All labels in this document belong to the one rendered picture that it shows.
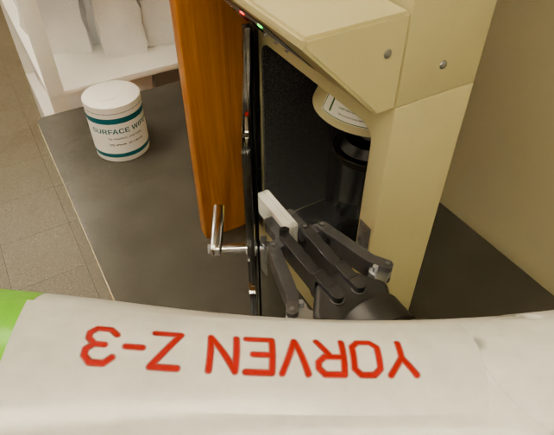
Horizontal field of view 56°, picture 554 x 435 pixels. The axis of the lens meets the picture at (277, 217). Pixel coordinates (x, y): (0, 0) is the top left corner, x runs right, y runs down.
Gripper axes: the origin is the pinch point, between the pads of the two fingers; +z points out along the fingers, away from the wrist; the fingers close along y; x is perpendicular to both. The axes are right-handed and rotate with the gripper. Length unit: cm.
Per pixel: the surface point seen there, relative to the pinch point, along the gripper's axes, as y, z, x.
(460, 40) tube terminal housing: -18.9, -3.9, -18.5
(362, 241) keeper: -11.5, -2.5, 7.7
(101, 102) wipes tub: 5, 70, 19
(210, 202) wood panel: -4.1, 33.1, 24.8
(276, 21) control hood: -0.5, 0.9, -22.6
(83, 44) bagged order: -4, 134, 33
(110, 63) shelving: -9, 122, 36
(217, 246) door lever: 5.5, 5.9, 7.3
